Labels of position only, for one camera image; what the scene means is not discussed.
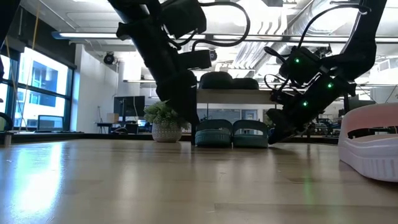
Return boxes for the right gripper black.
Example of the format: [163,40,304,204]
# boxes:
[266,76,357,145]

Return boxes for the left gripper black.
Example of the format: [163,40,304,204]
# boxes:
[116,18,200,126]

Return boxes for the green rubber slide sandal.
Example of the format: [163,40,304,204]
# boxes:
[232,119,269,149]
[195,119,233,149]

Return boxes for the black rubber slide sandal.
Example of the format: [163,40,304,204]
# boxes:
[198,71,233,90]
[231,77,259,90]

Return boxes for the pink rubber slide sandal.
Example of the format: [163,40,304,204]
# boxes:
[338,103,398,184]

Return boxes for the green plant in white pot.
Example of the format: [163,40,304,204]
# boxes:
[143,100,187,143]

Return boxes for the background robot station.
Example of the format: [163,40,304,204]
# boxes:
[310,117,340,137]

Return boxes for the black computer monitor on stand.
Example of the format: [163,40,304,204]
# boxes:
[113,95,146,118]

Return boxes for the black office monitor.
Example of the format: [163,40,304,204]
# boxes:
[349,95,376,110]

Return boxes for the overhead LED light bar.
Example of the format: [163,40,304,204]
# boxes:
[51,30,398,44]

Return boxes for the open laptop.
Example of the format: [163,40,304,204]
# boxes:
[37,114,65,133]

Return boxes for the large dark-framed office window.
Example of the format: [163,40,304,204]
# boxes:
[0,46,76,133]

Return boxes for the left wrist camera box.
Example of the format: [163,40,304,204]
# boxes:
[178,49,212,70]

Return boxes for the wooden shelf with black frame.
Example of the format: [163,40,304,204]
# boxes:
[190,88,352,146]

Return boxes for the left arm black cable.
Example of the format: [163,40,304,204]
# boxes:
[191,1,251,52]

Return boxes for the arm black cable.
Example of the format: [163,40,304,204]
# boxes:
[191,1,251,52]
[298,2,373,50]

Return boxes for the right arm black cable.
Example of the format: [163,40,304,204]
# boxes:
[298,2,373,50]

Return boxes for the black table edge frame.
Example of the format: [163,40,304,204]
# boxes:
[0,132,340,146]

